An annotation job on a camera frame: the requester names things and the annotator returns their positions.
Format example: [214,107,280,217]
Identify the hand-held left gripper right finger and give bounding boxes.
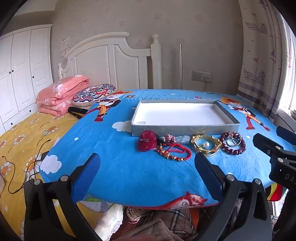
[194,152,273,241]

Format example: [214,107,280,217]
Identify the black and yellow cloth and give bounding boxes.
[68,106,89,119]

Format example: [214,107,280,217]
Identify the gold bamboo-style bangle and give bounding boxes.
[190,134,223,157]

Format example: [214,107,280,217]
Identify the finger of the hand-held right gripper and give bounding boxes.
[276,126,296,146]
[253,133,284,163]

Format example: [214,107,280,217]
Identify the white wardrobe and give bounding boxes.
[0,24,53,133]

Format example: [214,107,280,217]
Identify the white wooden headboard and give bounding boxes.
[58,32,162,92]

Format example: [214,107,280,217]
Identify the gold hoop with pearl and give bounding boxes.
[196,141,219,155]

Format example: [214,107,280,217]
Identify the metal pole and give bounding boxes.
[178,44,183,90]

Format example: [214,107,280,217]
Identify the boat-print curtain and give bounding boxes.
[237,0,296,121]

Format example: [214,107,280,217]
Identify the blue cartoon printed blanket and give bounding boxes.
[39,89,296,207]

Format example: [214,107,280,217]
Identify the folded pink floral quilt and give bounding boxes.
[36,75,91,117]

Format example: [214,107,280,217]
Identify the plaid cloth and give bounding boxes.
[125,207,199,241]

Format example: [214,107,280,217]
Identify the rainbow striped object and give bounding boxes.
[267,182,284,201]

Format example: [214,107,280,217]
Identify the patterned round pillow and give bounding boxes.
[72,84,116,107]

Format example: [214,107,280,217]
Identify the red glossy hair clip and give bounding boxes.
[138,130,158,152]

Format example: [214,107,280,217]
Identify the red braided cord bracelet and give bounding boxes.
[155,142,193,162]

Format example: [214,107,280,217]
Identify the dark red bead bracelet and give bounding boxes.
[219,131,246,156]

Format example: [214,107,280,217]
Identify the yellow floral bedsheet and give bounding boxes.
[0,109,111,241]

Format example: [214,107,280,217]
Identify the grey cardboard tray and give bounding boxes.
[131,100,241,138]

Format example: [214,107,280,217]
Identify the white lace cloth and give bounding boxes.
[95,204,125,241]

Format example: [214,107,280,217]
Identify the white paper notice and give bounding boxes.
[60,36,70,57]

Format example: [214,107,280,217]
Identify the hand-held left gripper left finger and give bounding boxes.
[24,152,102,241]

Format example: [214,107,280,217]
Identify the thin black cord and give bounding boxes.
[2,139,51,194]

